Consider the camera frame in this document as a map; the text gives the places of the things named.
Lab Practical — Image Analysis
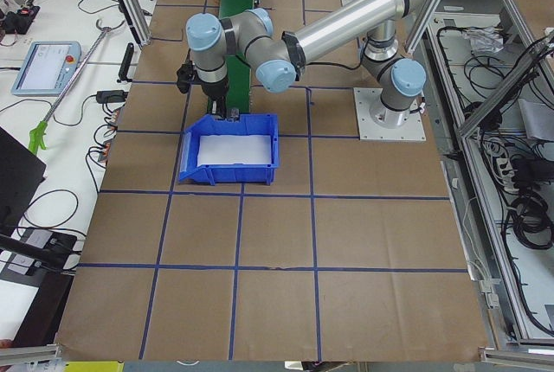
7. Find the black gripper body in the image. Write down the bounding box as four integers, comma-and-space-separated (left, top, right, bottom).
201, 77, 229, 106

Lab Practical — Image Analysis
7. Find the red push button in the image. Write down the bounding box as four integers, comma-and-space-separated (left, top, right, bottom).
228, 107, 240, 122

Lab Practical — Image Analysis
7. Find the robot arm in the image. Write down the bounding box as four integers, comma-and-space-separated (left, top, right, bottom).
185, 0, 427, 129

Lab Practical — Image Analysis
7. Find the white foam pad left bin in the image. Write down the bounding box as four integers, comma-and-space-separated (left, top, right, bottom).
197, 135, 272, 165

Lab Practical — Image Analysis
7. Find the blue bin left side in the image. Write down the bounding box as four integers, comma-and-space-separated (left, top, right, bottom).
178, 113, 280, 185

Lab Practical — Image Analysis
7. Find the green conveyor belt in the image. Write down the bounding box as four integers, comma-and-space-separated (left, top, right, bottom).
219, 0, 258, 114

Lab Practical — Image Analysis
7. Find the black power adapter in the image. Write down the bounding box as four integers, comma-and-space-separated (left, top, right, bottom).
95, 90, 128, 104

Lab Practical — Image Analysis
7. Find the teach pendant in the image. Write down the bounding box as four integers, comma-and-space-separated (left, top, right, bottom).
11, 41, 81, 96

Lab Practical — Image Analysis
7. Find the grabber reacher tool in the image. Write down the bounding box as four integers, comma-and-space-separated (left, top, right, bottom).
28, 20, 126, 155

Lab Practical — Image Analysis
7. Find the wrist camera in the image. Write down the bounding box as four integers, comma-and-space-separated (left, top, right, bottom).
176, 62, 195, 94

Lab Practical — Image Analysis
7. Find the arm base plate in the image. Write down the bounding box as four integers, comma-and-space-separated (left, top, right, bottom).
353, 87, 426, 143

